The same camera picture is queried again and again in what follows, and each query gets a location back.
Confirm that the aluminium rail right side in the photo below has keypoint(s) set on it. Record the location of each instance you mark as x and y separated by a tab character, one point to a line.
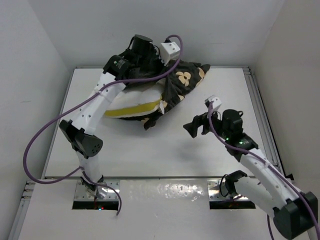
269	144

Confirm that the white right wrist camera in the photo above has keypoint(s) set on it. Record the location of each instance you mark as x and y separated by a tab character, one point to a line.
213	102

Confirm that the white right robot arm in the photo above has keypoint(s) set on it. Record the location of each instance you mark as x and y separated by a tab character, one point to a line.
293	212

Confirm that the white pillow with yellow edge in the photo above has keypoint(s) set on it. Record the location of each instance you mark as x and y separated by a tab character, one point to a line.
137	101

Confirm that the black pillowcase with beige flowers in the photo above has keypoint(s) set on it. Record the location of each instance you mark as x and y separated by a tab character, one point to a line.
180	82

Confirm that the white front cover board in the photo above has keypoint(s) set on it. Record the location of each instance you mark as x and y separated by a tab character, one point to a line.
151	210

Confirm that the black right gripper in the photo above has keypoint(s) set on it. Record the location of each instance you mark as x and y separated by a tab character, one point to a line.
192	127

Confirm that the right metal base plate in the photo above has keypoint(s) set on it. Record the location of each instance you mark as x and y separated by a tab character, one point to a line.
217	192

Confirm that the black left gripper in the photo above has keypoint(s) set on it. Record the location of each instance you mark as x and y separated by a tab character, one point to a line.
155	55

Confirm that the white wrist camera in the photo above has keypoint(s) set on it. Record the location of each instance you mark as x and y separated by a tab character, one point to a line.
169	51
213	102

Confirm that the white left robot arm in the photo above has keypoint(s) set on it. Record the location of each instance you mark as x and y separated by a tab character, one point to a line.
80	129

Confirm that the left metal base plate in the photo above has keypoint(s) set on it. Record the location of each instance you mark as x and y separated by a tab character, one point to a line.
82	194

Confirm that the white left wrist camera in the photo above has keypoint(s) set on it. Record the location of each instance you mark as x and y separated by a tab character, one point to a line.
169	51

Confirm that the metal base plate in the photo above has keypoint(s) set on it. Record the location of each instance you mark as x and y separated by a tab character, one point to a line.
217	192
82	194

